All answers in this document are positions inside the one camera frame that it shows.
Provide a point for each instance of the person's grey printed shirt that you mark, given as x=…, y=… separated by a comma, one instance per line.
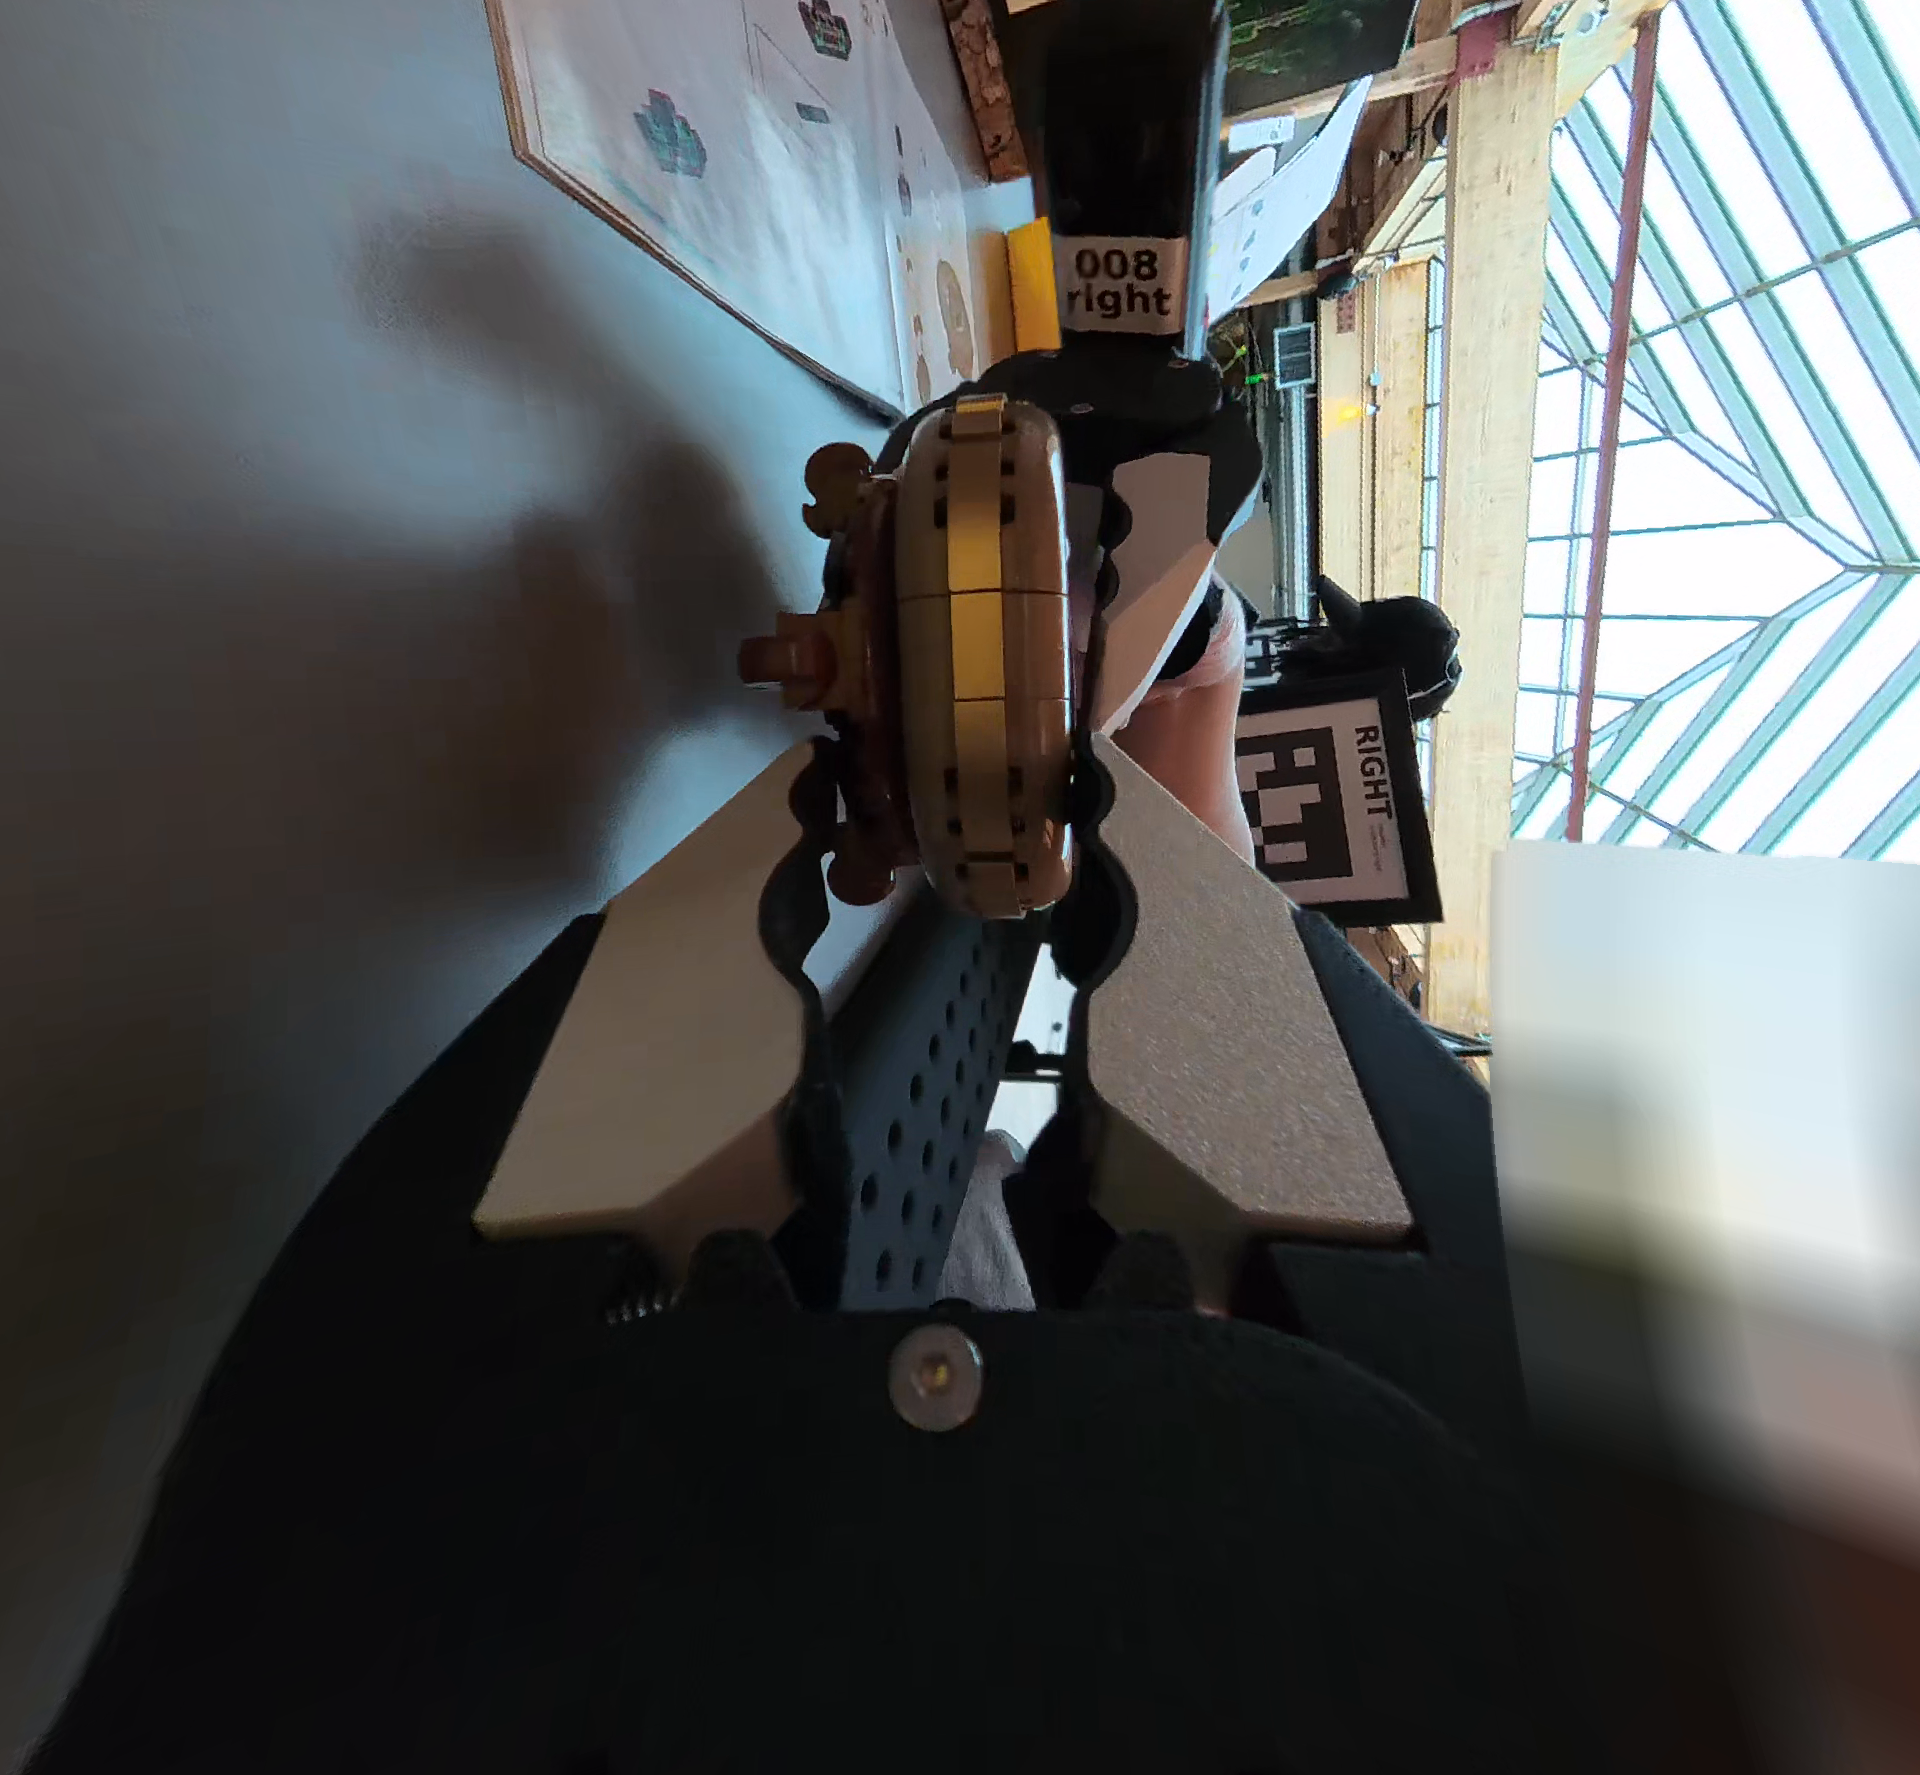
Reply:
x=983, y=1236

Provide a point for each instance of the yellow plastic bin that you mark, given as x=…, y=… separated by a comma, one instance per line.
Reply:
x=1031, y=290

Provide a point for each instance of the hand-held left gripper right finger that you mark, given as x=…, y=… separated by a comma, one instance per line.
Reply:
x=1244, y=1056

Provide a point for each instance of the open instruction booklet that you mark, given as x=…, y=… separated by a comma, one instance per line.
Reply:
x=675, y=81

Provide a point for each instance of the glass skylight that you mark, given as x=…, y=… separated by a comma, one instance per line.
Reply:
x=1770, y=304

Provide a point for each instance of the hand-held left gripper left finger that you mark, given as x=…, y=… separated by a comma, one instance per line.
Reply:
x=645, y=1056

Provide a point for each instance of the black framed marker sign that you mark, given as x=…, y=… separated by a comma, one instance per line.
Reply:
x=1335, y=800

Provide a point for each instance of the grey desk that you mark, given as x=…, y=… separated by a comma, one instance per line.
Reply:
x=225, y=304

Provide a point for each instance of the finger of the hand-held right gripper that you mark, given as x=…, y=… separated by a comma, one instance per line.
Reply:
x=1162, y=546

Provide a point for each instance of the tan round brick pot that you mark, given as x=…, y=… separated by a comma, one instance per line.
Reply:
x=990, y=636

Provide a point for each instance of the person's right forearm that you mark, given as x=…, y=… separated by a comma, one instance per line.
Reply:
x=1201, y=786

